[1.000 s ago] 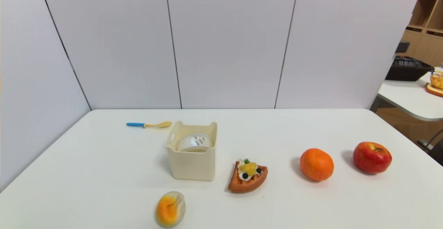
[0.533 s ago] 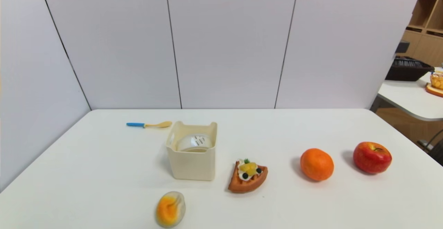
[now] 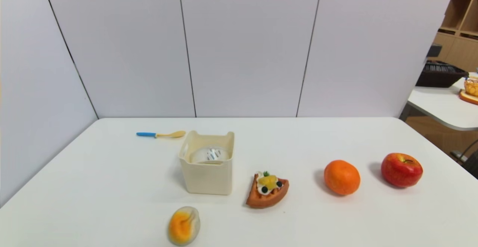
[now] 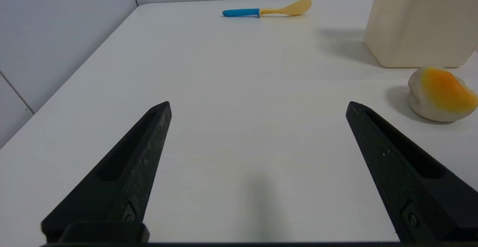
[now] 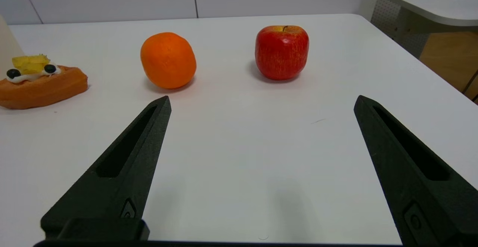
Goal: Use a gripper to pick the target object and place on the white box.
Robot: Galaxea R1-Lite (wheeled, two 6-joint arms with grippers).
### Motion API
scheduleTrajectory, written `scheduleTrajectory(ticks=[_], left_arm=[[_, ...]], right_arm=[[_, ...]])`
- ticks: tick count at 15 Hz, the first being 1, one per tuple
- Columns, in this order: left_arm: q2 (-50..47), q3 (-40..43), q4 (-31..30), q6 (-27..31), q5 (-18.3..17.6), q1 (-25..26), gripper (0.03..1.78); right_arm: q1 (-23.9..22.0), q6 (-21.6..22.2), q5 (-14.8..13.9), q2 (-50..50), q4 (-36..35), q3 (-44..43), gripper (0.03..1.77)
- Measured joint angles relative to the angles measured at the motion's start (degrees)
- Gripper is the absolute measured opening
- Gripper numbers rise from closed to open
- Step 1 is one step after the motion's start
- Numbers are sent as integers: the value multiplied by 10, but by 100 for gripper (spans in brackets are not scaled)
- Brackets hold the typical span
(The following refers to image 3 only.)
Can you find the red apple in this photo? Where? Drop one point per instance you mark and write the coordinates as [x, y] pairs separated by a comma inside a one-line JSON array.
[[401, 170]]

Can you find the black woven basket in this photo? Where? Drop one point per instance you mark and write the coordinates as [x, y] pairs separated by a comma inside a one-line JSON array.
[[438, 77]]

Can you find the toy waffle slice with fruit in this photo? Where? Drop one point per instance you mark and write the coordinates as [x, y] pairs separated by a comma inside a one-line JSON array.
[[267, 194]]

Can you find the wooden board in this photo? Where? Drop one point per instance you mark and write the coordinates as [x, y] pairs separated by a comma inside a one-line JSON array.
[[466, 97]]

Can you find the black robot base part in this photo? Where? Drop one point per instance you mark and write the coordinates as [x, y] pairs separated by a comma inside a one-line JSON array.
[[473, 166]]

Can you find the toy half boiled egg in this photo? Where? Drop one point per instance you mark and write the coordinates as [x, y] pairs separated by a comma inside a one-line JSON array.
[[183, 226]]

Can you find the wooden shelf unit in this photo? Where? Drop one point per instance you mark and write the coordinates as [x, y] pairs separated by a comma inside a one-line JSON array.
[[461, 49]]

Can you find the dark grey box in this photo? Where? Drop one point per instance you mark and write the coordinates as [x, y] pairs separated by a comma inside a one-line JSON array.
[[434, 50]]

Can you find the yellow toy food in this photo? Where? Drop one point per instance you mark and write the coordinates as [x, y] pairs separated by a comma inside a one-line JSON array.
[[471, 86]]

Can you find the orange tangerine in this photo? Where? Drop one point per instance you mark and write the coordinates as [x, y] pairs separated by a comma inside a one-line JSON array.
[[341, 178]]

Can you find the transparent tape roll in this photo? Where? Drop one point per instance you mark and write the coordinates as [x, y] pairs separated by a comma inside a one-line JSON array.
[[210, 154]]

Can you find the white side table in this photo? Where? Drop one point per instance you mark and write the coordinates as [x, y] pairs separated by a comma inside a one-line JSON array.
[[440, 107]]

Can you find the cream plastic box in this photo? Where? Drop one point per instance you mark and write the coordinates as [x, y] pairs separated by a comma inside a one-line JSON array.
[[207, 179]]

